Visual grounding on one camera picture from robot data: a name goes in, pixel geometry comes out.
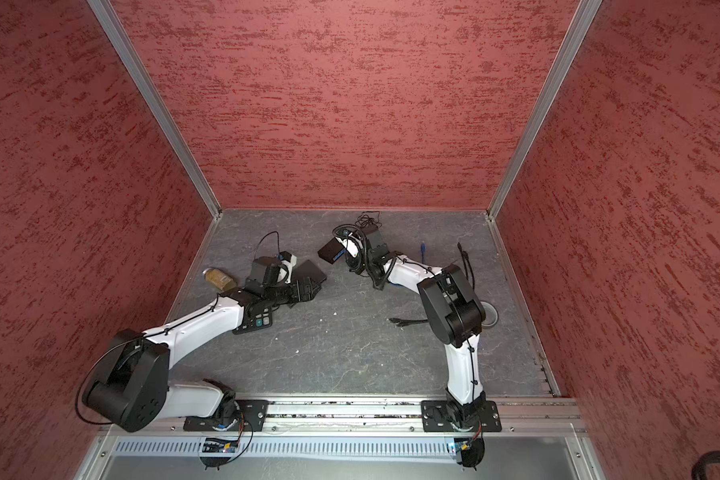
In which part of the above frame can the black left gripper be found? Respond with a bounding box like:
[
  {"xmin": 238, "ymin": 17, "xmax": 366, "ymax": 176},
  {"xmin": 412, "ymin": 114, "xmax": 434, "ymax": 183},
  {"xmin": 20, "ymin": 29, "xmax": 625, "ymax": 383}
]
[{"xmin": 264, "ymin": 277, "xmax": 321, "ymax": 306}]

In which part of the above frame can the black network switch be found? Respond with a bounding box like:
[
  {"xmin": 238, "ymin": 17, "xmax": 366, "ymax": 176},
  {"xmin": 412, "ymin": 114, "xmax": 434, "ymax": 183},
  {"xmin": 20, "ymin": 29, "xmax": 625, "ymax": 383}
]
[
  {"xmin": 291, "ymin": 260, "xmax": 327, "ymax": 285},
  {"xmin": 318, "ymin": 237, "xmax": 348, "ymax": 265}
]

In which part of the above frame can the black power adapter with cable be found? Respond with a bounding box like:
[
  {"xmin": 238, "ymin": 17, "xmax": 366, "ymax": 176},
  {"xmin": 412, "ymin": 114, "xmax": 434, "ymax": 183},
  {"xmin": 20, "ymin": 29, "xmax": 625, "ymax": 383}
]
[{"xmin": 355, "ymin": 210, "xmax": 382, "ymax": 232}]

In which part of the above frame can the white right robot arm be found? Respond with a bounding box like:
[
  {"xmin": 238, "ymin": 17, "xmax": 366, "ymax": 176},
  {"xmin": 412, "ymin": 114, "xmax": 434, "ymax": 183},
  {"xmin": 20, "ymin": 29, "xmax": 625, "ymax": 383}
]
[{"xmin": 333, "ymin": 225, "xmax": 486, "ymax": 430}]

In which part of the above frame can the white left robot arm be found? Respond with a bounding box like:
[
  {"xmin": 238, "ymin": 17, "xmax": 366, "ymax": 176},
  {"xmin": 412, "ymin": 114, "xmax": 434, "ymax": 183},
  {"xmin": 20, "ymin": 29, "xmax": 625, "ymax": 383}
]
[{"xmin": 74, "ymin": 252, "xmax": 327, "ymax": 433}]

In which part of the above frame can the black calculator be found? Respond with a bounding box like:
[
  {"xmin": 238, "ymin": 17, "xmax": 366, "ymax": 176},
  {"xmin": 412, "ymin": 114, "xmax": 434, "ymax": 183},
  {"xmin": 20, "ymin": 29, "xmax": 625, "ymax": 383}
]
[{"xmin": 232, "ymin": 306, "xmax": 277, "ymax": 335}]

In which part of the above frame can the glass jar with brown contents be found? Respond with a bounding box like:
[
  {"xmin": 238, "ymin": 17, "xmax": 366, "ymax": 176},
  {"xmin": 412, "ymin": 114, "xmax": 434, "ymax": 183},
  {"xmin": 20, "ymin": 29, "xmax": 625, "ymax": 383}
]
[{"xmin": 203, "ymin": 267, "xmax": 238, "ymax": 294}]

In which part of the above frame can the brown tape roll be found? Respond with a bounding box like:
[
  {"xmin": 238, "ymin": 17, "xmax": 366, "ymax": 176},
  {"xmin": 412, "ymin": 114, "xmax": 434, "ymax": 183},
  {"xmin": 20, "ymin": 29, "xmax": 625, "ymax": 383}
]
[{"xmin": 481, "ymin": 301, "xmax": 499, "ymax": 328}]

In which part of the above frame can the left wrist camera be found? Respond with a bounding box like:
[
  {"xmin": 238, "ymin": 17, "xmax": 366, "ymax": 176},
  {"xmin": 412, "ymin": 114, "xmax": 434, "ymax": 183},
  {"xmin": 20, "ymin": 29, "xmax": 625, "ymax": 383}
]
[{"xmin": 278, "ymin": 251, "xmax": 298, "ymax": 283}]

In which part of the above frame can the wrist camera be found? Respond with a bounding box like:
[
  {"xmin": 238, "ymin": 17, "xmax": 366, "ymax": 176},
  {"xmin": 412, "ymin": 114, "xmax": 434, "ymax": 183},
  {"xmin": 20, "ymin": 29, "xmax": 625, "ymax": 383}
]
[
  {"xmin": 339, "ymin": 238, "xmax": 360, "ymax": 258},
  {"xmin": 278, "ymin": 251, "xmax": 298, "ymax": 283}
]

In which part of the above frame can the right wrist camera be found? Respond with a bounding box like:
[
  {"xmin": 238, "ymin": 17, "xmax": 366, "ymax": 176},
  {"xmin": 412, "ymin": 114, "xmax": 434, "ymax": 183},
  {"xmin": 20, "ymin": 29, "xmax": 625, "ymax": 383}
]
[{"xmin": 339, "ymin": 238, "xmax": 360, "ymax": 258}]

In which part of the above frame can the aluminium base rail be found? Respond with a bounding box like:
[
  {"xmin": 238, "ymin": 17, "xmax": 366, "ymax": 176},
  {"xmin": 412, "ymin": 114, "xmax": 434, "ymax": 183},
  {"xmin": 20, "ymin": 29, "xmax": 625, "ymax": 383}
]
[{"xmin": 98, "ymin": 392, "xmax": 589, "ymax": 439}]

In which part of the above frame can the aluminium left corner post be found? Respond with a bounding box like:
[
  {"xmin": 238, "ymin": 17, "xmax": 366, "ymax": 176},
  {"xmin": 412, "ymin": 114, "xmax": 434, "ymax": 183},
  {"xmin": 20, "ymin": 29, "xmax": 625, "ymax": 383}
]
[{"xmin": 87, "ymin": 0, "xmax": 223, "ymax": 219}]

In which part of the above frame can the aluminium corner post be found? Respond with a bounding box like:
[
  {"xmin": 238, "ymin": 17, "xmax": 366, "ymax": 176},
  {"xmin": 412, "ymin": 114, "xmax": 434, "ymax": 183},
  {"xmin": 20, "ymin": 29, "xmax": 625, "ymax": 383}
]
[
  {"xmin": 487, "ymin": 0, "xmax": 602, "ymax": 222},
  {"xmin": 87, "ymin": 0, "xmax": 223, "ymax": 219}
]

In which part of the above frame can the aluminium right corner post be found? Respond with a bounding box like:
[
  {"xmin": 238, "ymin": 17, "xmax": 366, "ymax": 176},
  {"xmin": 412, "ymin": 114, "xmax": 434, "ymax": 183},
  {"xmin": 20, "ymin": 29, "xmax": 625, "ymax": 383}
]
[{"xmin": 487, "ymin": 0, "xmax": 602, "ymax": 222}]

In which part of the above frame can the black cable bottom right corner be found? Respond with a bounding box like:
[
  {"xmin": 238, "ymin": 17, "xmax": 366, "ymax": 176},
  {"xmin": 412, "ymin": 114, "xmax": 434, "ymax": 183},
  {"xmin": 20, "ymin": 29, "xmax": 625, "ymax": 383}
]
[{"xmin": 691, "ymin": 449, "xmax": 720, "ymax": 480}]

